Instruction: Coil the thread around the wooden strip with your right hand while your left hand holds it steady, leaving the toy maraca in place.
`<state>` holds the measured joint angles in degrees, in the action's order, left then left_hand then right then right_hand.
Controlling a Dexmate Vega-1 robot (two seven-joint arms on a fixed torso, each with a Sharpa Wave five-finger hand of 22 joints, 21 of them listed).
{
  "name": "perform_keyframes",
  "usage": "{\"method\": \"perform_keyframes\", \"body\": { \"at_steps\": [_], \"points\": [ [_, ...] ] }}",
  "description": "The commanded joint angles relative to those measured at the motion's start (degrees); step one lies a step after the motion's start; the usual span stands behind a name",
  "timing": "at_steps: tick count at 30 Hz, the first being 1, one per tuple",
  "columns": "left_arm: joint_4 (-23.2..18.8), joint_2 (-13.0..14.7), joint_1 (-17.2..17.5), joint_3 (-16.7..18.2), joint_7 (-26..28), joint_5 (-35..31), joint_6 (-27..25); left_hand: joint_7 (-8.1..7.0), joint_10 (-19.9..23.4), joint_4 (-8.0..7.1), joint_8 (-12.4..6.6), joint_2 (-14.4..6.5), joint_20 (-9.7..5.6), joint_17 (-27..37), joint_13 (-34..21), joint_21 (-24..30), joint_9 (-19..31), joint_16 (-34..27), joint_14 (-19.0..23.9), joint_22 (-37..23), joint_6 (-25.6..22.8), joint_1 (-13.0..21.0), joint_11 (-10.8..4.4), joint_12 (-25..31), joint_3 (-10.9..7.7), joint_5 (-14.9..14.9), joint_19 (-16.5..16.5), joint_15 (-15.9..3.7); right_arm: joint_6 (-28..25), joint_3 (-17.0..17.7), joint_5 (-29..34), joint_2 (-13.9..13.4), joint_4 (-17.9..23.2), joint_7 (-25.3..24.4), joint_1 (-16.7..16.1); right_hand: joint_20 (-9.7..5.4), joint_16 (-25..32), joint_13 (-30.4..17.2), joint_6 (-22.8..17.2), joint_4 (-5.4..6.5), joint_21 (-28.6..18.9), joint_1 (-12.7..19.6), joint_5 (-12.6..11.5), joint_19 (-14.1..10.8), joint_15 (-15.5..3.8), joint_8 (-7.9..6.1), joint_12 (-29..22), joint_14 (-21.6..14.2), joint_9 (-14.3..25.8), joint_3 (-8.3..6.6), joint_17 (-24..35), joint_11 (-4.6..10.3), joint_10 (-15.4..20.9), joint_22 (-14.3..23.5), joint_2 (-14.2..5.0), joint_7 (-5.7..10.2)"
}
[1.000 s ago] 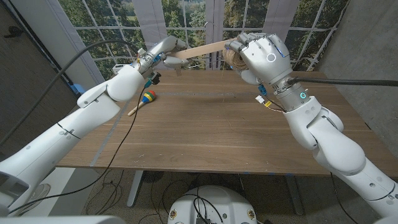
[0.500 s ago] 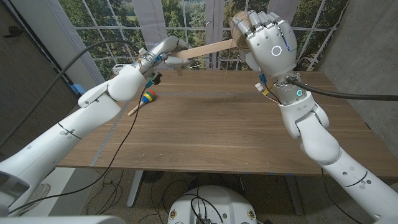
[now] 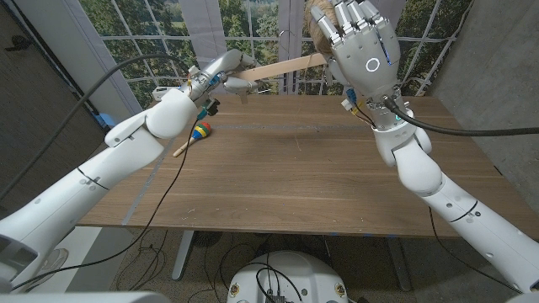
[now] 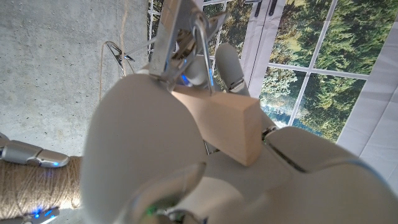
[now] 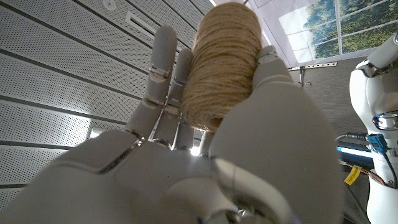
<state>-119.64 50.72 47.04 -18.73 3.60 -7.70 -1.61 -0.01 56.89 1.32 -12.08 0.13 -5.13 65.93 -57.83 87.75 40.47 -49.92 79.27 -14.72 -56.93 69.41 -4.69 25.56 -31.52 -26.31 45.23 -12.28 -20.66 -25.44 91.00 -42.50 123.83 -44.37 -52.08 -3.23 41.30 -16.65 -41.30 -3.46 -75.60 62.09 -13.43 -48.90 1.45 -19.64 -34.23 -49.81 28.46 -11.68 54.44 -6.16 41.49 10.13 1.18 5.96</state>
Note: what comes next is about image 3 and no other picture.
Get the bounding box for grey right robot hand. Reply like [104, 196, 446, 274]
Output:
[310, 0, 402, 101]

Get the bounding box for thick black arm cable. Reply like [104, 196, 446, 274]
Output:
[382, 95, 539, 137]
[0, 53, 190, 199]

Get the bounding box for jute twine spool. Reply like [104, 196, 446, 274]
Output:
[306, 0, 338, 56]

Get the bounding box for white sneaker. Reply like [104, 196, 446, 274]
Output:
[37, 247, 69, 277]

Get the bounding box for white table leg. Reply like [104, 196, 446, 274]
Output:
[171, 230, 195, 282]

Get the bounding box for white power strip box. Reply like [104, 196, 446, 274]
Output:
[152, 86, 183, 102]

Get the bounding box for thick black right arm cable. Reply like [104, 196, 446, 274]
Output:
[382, 95, 539, 137]

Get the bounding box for black torso cables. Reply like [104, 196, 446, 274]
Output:
[251, 263, 304, 303]

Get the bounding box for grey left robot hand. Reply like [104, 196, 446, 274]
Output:
[184, 49, 260, 106]

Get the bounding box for grey robot front bar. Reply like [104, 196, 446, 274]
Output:
[0, 291, 172, 303]

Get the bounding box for black floor cable tangle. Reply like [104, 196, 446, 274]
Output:
[115, 229, 169, 292]

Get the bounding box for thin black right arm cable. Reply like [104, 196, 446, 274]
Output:
[428, 205, 523, 294]

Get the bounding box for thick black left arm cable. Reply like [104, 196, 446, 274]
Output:
[0, 53, 190, 199]

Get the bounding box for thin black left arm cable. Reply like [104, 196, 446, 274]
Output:
[12, 120, 199, 291]

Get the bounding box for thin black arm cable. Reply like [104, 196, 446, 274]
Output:
[12, 120, 199, 291]
[428, 205, 523, 294]

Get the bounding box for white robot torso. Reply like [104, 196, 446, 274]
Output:
[227, 250, 349, 303]

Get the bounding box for colourful toy maraca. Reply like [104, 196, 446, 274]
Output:
[173, 122, 213, 158]

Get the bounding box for wooden strip clip hanger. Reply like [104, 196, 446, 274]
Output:
[233, 29, 334, 105]

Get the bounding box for grey table leg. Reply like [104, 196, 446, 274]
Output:
[385, 237, 413, 292]

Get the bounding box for small blue object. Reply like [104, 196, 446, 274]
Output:
[95, 112, 117, 128]

